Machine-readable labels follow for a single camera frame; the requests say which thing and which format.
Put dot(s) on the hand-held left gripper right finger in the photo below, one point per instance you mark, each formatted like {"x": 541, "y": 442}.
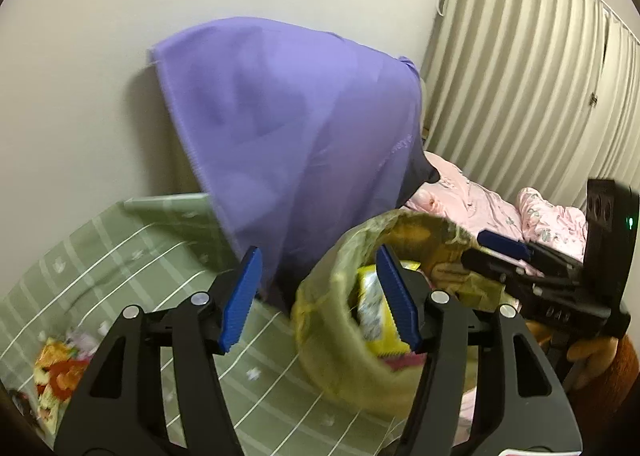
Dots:
{"x": 397, "y": 301}

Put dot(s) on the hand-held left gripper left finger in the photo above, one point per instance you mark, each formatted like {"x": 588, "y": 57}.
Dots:
{"x": 240, "y": 301}

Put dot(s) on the person's right hand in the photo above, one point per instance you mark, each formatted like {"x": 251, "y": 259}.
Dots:
{"x": 595, "y": 351}

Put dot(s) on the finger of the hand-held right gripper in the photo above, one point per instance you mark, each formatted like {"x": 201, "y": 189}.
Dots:
{"x": 502, "y": 242}
{"x": 492, "y": 266}

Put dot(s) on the orange snack packet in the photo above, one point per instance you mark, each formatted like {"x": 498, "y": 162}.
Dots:
{"x": 57, "y": 371}

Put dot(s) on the grey pleated curtain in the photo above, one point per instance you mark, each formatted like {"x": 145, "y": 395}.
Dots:
{"x": 525, "y": 61}

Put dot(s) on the person's right forearm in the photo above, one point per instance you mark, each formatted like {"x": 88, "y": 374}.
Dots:
{"x": 625, "y": 381}

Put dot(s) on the yellow-green mesh bag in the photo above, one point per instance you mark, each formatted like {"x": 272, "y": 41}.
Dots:
{"x": 330, "y": 346}

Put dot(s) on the yellow wrapper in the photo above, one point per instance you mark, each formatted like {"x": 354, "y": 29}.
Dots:
{"x": 372, "y": 311}

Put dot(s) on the green checked tablecloth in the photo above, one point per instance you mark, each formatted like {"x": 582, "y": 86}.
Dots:
{"x": 150, "y": 261}

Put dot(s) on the pink floral blanket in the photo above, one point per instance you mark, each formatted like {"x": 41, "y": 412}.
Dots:
{"x": 480, "y": 201}

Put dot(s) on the purple cloth cover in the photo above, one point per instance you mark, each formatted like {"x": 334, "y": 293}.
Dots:
{"x": 290, "y": 136}

